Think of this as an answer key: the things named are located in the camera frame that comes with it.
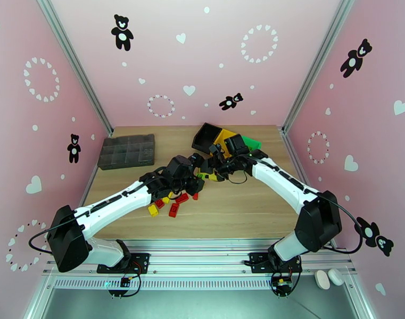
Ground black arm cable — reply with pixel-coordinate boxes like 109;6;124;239
320;191;364;254
28;213;87;256

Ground yellow plastic bin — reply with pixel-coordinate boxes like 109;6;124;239
213;128;238;160

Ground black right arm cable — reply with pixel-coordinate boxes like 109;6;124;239
320;191;364;254

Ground green plastic bin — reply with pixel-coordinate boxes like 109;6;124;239
242;135;263;153

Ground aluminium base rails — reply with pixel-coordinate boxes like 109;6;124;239
42;240;358;279

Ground slotted metal vent panel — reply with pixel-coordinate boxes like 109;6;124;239
52;277;279;291

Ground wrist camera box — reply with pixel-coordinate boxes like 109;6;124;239
166;155;194;179
225;134;250;156

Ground aluminium frame post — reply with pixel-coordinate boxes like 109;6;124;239
282;0;359;133
34;0;114;138

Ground grey compartment organizer box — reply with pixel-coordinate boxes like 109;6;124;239
97;133;156;171

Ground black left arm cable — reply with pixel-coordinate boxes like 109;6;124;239
28;213;87;256

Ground black plastic bin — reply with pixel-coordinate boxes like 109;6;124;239
191;122;223;160

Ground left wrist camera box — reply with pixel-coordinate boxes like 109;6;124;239
166;155;194;179

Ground white oval object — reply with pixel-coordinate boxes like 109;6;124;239
327;268;345;286
315;270;331;290

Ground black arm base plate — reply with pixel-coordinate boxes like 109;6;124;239
249;252;303;274
96;252;151;274

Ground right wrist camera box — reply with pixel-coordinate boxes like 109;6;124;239
225;134;250;156

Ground power connector with cable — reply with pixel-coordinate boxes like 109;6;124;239
109;273;143;298
270;273;304;297

